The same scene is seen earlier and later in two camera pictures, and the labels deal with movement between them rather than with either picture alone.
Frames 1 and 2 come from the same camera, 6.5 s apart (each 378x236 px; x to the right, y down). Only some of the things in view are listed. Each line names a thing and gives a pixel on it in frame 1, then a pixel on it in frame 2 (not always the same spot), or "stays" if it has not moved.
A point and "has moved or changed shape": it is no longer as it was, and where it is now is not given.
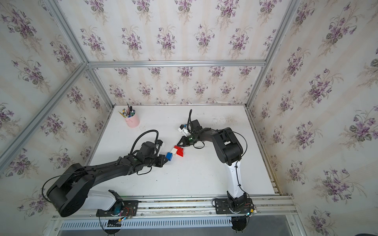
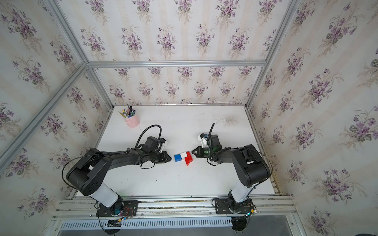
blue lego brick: x=169 y=156 has moved or changed shape
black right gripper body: x=188 y=140 -> x=204 y=152
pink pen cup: x=133 y=121 stays
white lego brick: x=174 y=151 -> x=183 y=156
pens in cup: x=128 y=113 stays
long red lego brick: x=179 y=151 -> x=188 y=159
